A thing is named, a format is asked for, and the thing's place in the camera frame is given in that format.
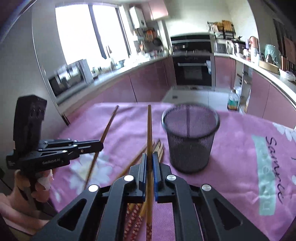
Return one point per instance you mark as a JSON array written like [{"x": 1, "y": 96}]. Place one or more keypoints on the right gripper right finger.
[{"x": 200, "y": 213}]

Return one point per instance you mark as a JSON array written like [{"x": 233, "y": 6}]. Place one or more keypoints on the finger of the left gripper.
[
  {"x": 81, "y": 147},
  {"x": 58, "y": 143}
]

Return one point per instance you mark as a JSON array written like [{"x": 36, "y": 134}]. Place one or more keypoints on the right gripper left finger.
[{"x": 98, "y": 214}]

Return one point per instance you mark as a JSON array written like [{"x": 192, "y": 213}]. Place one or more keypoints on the kitchen window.
[{"x": 94, "y": 32}]

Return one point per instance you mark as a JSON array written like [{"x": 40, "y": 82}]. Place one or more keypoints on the left human hand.
[{"x": 16, "y": 209}]

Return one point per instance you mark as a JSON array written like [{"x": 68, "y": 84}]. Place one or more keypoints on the white microwave oven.
[{"x": 69, "y": 80}]

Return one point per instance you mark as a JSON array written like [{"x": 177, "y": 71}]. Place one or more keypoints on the black mesh utensil holder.
[{"x": 190, "y": 129}]

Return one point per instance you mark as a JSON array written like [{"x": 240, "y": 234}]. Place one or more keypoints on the pink left base cabinets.
[{"x": 147, "y": 82}]

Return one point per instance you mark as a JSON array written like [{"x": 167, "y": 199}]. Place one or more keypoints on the pink base cabinets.
[
  {"x": 147, "y": 82},
  {"x": 269, "y": 97}
]

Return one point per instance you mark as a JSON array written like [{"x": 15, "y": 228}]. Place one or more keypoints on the green plastic water bottle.
[{"x": 233, "y": 101}]

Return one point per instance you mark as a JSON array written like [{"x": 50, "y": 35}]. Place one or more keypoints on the black hanging frying pan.
[{"x": 157, "y": 42}]

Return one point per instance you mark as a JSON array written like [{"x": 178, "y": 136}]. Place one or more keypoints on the pink right base cabinets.
[{"x": 269, "y": 97}]

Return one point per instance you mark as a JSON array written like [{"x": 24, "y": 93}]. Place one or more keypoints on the black built-in oven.
[{"x": 195, "y": 70}]

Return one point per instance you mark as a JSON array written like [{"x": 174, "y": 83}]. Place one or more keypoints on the white water heater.
[{"x": 137, "y": 17}]

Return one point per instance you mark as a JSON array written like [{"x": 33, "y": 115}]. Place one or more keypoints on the round wooden steamer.
[{"x": 269, "y": 67}]

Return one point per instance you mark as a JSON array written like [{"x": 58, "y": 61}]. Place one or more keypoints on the white plastic bag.
[{"x": 287, "y": 75}]

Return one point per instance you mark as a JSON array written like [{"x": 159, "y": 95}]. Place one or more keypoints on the teal round appliance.
[{"x": 272, "y": 55}]

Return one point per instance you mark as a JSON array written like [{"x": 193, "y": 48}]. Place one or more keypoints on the pink thermos kettle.
[{"x": 253, "y": 46}]

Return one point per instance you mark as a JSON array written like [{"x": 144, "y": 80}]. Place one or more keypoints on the pink wall cabinet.
[{"x": 154, "y": 10}]

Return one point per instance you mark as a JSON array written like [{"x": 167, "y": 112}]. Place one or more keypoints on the black wall spice rack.
[{"x": 222, "y": 30}]

